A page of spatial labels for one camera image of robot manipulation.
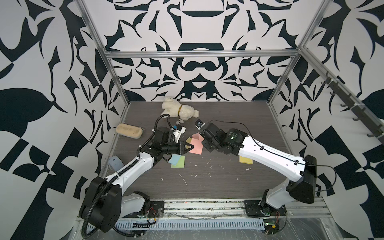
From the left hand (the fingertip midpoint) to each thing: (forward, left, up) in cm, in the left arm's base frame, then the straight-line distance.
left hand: (192, 144), depth 80 cm
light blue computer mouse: (-5, +41, -8) cm, 42 cm away
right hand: (+2, -8, +6) cm, 10 cm away
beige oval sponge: (+18, +40, -12) cm, 46 cm away
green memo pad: (-4, +7, -16) cm, 17 cm away
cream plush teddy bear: (+32, +11, -7) cm, 34 cm away
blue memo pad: (-2, +10, -13) cm, 17 cm away
